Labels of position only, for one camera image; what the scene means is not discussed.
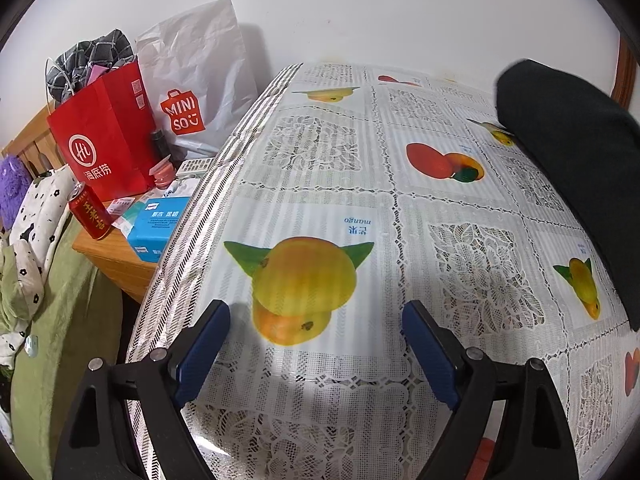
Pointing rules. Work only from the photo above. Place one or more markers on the small pink jar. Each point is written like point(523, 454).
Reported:
point(164, 174)

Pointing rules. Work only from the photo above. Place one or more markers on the red paper bag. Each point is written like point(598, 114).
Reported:
point(110, 125)

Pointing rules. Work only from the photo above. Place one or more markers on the red drink can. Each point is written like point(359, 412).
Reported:
point(92, 212)

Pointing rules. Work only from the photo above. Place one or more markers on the black sweatshirt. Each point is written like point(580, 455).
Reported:
point(565, 135)

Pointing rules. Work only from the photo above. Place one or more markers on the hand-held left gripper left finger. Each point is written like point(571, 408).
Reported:
point(205, 345)

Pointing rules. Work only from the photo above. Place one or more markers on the white paper slip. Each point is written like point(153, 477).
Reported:
point(120, 210)

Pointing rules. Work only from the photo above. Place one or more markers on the purple plush toy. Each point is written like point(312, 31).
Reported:
point(12, 185)

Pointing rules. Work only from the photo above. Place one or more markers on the dark checkered cloth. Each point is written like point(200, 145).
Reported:
point(100, 50)

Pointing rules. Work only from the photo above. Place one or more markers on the wooden door frame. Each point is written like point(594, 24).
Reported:
point(625, 77)

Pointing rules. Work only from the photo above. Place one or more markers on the wooden headboard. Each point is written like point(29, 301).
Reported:
point(35, 145)

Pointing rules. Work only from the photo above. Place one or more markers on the small black bottle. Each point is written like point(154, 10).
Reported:
point(161, 145)

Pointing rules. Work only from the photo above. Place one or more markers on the wooden nightstand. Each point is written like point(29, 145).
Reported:
point(115, 260)

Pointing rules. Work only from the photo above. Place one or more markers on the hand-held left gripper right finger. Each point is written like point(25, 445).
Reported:
point(430, 355)

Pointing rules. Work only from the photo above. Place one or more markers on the white flower print cloth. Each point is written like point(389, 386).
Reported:
point(40, 210)

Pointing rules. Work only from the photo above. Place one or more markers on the fruit print lace tablecloth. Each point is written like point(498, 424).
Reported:
point(320, 170)

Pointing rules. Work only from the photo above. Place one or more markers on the white plastic shopping bag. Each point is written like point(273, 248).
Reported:
point(210, 60)

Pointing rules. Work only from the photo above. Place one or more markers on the blue tissue pack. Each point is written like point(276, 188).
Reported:
point(155, 225)

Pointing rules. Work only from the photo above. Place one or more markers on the green blanket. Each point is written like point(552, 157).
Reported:
point(65, 335)

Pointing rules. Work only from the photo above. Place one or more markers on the white remote control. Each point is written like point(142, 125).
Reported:
point(195, 166)

